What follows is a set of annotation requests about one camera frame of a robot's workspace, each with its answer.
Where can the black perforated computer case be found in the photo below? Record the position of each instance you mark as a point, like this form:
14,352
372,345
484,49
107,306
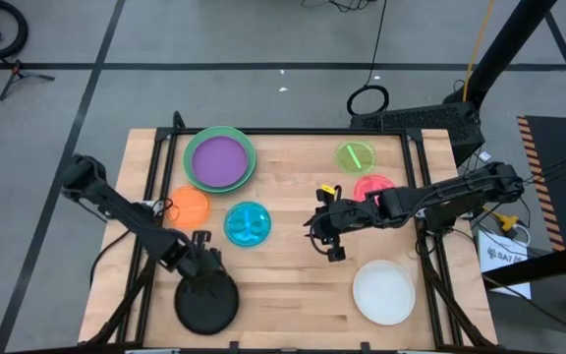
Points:
420,123

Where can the white plastic plate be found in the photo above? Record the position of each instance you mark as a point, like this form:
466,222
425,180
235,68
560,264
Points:
383,292

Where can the blue translucent plastic plate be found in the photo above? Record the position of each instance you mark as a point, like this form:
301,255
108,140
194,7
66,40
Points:
247,223

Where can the purple plastic plate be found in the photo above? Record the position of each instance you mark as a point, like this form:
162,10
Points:
219,161

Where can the black plastic plate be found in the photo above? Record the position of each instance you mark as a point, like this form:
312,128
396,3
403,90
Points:
207,310

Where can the white printed paper sign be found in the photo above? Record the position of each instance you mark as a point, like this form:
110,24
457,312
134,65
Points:
504,258

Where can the black horizontal beam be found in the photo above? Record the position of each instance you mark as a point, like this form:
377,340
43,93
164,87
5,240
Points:
543,263

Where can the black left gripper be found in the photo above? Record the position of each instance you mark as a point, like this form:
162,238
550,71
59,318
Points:
204,258

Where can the small black floor tripod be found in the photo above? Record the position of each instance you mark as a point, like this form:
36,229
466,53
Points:
17,76

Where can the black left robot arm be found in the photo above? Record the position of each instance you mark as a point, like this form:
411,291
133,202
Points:
116,206

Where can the large green plastic plate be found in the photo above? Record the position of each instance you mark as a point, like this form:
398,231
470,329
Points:
219,131

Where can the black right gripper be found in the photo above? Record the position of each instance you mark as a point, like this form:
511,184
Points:
334,218

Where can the hazard-striped black platform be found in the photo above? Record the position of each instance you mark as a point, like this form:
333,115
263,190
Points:
548,162

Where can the yellow-green translucent plastic plate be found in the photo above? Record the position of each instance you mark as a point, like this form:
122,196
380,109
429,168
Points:
347,159

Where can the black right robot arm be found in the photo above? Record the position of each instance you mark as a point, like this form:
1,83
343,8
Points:
460,192

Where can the black aluminium table frame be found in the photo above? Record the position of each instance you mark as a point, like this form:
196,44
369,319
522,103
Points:
283,131

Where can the black slanted pole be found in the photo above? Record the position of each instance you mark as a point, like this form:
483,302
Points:
504,49

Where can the pink translucent plastic plate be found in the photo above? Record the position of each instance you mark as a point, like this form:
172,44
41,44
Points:
369,184

